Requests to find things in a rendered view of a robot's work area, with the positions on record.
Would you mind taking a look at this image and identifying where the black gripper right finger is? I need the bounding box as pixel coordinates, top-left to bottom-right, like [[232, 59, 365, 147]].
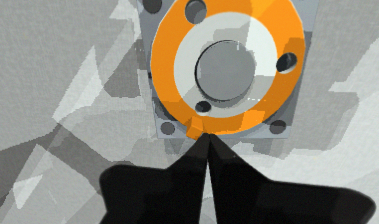
[[208, 133, 376, 224]]

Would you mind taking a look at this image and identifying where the orange round plate with holes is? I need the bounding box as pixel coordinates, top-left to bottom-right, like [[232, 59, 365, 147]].
[[150, 0, 305, 140]]

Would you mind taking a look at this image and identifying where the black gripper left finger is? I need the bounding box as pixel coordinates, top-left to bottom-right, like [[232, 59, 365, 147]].
[[99, 133, 210, 224]]

